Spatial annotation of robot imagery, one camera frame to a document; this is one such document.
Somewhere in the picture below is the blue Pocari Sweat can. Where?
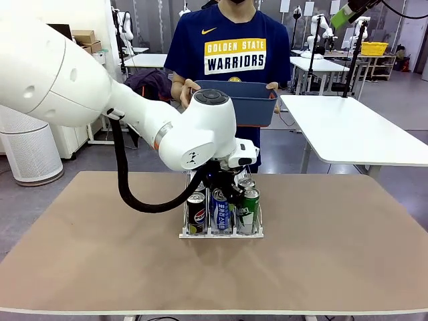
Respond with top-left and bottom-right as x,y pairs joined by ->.
211,187 -> 232,232

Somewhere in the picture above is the person's right hand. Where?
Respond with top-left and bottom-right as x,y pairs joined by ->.
179,79 -> 201,110

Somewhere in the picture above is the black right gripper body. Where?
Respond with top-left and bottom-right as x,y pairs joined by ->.
343,0 -> 382,23

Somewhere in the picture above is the yellow plastic crate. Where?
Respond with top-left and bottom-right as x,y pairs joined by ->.
361,41 -> 389,56

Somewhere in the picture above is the white air purifier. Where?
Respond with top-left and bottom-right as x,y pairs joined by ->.
0,105 -> 64,187

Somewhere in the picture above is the black camera stand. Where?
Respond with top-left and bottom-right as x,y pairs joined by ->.
340,18 -> 370,98
304,15 -> 324,93

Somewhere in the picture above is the green Chilsung cider can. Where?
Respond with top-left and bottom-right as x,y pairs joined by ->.
235,187 -> 261,235
237,178 -> 257,192

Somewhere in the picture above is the person's right forearm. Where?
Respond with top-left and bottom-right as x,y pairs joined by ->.
171,73 -> 187,101

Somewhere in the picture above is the wooden shelf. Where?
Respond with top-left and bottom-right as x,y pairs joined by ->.
357,53 -> 398,81

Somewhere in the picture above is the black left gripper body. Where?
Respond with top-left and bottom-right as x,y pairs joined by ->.
201,160 -> 237,190

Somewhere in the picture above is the white background table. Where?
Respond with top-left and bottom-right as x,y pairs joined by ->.
123,53 -> 168,70
290,56 -> 350,96

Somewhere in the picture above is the white side table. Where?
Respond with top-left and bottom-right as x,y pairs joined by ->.
280,94 -> 428,178

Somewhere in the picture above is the black computer monitor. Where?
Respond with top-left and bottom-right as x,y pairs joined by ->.
46,23 -> 74,43

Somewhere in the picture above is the person's left hand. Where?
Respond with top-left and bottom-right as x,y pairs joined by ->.
266,82 -> 282,114

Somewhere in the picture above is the person in navy shirt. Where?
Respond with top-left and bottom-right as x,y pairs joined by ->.
163,0 -> 292,175

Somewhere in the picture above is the black braided cable sleeve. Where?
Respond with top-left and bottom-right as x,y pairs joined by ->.
106,108 -> 201,213
381,0 -> 428,19

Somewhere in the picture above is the blue plastic bin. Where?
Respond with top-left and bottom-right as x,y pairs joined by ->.
193,80 -> 279,128

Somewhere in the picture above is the clear acrylic can rack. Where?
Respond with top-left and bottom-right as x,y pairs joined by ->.
179,163 -> 265,239

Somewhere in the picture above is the brown cardboard box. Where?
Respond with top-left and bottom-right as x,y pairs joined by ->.
72,29 -> 96,44
82,40 -> 102,54

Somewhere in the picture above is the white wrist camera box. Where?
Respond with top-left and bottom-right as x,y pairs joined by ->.
229,138 -> 260,167

